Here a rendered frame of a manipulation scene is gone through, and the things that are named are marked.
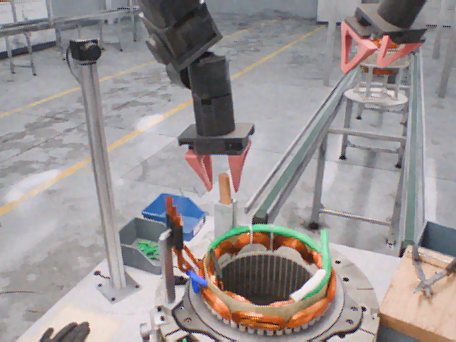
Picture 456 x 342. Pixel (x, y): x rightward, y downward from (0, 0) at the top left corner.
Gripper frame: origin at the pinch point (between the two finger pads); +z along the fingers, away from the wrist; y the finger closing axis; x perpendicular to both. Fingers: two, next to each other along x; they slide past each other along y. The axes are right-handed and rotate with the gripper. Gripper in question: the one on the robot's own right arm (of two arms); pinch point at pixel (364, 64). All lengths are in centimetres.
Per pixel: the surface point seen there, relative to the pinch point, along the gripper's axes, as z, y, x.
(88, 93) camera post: 26, 36, -28
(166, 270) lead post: 15.5, 38.7, 16.1
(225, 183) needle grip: 14.5, 25.2, 6.4
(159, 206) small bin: 81, 13, -30
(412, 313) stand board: 16.1, 7.5, 34.8
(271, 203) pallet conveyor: 82, -26, -19
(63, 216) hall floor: 228, 26, -123
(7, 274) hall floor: 205, 67, -82
